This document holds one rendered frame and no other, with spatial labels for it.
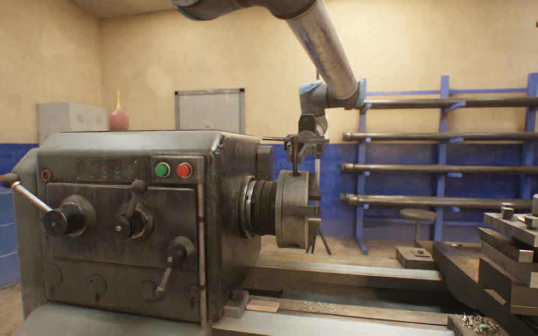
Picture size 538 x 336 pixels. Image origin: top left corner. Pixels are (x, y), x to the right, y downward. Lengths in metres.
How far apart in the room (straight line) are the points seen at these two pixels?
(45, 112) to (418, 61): 4.84
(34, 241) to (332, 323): 0.87
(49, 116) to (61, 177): 3.43
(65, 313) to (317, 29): 0.97
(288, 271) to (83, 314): 0.65
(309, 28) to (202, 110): 3.68
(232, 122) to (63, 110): 2.12
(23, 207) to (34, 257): 0.15
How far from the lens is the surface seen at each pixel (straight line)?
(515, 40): 4.75
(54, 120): 4.28
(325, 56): 0.71
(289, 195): 0.77
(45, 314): 1.03
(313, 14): 0.61
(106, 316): 0.93
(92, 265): 0.91
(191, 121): 4.29
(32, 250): 1.06
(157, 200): 0.71
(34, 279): 1.08
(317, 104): 1.01
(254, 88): 4.06
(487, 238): 0.82
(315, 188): 0.91
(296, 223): 0.77
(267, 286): 1.16
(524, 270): 0.71
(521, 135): 4.19
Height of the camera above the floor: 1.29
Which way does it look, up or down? 4 degrees down
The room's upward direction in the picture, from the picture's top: straight up
